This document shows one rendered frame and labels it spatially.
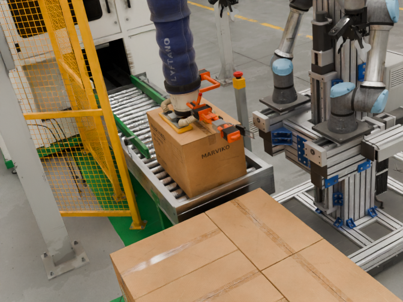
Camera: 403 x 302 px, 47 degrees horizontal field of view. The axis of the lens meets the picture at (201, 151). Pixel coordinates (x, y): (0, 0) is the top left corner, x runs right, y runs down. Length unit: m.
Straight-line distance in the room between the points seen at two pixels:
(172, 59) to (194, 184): 0.76
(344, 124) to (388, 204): 1.05
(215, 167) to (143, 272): 0.79
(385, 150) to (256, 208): 0.79
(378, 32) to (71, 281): 2.48
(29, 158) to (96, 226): 0.98
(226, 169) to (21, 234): 1.91
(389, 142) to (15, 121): 2.14
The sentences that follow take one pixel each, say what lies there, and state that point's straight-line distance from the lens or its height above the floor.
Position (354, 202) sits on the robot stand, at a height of 0.37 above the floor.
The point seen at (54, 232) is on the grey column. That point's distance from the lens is 3.45.
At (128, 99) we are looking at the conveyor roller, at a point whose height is 0.53.
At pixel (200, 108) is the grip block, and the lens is 2.75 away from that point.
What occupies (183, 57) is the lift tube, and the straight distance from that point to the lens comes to 2.76.
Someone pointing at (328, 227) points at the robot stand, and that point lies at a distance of 3.15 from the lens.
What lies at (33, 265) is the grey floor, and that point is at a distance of 3.74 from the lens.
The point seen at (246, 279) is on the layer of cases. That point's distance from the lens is 2.36.
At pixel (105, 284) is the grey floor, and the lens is 3.34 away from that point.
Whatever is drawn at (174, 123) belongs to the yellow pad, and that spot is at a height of 0.97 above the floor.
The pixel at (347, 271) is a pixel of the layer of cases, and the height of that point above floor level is 0.54.
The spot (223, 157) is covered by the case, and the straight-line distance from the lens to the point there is 2.86.
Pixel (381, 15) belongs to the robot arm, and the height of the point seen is 1.59.
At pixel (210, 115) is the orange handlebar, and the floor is 1.09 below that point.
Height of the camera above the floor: 2.23
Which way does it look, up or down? 29 degrees down
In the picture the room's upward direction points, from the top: 10 degrees counter-clockwise
